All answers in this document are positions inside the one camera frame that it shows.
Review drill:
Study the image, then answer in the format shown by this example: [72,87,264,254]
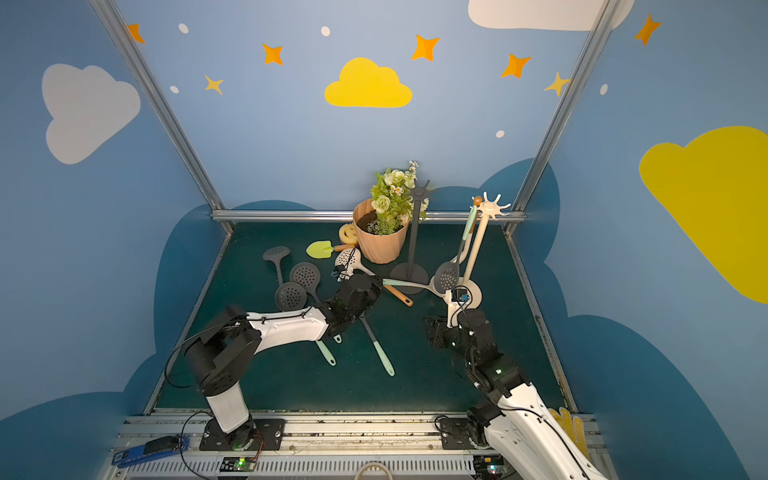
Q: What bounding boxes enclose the grey skimmer mint handle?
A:
[433,204,478,296]
[275,282,336,366]
[289,262,330,310]
[360,316,396,377]

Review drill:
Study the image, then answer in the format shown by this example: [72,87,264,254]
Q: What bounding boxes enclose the cream skimmer mint handle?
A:
[383,278,449,298]

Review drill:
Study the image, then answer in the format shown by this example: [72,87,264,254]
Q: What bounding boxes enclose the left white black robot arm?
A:
[181,273,383,451]

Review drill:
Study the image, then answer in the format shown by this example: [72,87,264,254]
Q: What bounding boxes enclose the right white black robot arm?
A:
[424,309,605,479]

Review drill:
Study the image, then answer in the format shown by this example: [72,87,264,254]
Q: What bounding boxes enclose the dark grey utensil rack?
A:
[389,180,430,284]

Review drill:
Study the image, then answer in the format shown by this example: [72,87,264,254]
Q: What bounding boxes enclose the all grey slotted skimmer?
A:
[262,245,291,286]

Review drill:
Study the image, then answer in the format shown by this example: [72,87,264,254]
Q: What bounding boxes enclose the cream utensil rack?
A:
[457,193,510,308]

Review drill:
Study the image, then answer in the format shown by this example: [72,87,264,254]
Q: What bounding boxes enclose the green small spatula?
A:
[306,240,354,259]

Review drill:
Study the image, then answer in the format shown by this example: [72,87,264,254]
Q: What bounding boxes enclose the pink ribbed flower pot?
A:
[353,199,408,264]

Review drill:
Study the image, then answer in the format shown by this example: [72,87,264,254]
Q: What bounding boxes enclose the yellow smiley sponge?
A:
[338,223,358,245]

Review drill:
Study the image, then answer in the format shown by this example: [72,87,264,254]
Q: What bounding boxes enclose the green white artificial flowers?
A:
[366,160,419,235]

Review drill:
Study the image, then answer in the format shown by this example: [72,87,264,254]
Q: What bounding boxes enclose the yellow blue work glove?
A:
[548,407,589,458]

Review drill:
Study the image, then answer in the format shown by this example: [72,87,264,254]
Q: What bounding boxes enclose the blue handheld device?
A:
[111,435,190,468]

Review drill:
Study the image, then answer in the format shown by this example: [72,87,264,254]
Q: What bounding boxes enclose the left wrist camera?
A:
[335,248,359,282]

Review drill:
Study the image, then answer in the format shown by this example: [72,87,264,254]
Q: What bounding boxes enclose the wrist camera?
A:
[335,248,359,282]
[444,285,473,328]

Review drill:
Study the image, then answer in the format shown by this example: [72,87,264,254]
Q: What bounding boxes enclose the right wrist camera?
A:
[444,285,473,328]

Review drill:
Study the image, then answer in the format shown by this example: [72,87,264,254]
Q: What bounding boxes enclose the cream skimmer wooden handle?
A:
[353,247,414,307]

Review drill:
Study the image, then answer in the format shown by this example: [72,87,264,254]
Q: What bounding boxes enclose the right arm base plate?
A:
[435,417,489,450]

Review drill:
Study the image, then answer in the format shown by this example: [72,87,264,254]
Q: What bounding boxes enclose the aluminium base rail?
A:
[95,410,619,480]

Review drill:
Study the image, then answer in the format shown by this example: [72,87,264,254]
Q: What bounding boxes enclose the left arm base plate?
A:
[199,418,286,452]

